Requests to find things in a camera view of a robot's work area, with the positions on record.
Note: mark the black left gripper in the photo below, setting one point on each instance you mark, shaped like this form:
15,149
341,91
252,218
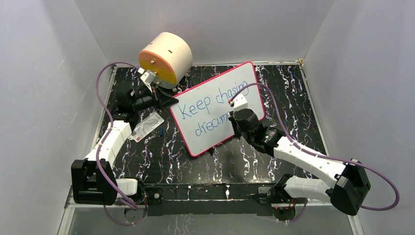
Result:
161,101

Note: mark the pink framed whiteboard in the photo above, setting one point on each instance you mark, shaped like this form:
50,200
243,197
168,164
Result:
201,113

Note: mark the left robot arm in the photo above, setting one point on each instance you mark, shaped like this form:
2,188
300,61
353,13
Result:
93,180

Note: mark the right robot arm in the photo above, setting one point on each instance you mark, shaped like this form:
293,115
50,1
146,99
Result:
344,184

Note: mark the black whiteboard stand foot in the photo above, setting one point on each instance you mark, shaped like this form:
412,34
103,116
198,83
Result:
211,151

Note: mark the clear plastic marker package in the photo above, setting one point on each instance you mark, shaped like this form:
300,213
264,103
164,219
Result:
145,127

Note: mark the round pastel drawer cabinet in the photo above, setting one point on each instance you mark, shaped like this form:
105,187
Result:
169,57

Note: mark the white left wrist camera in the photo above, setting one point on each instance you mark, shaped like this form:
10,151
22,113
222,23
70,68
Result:
145,84

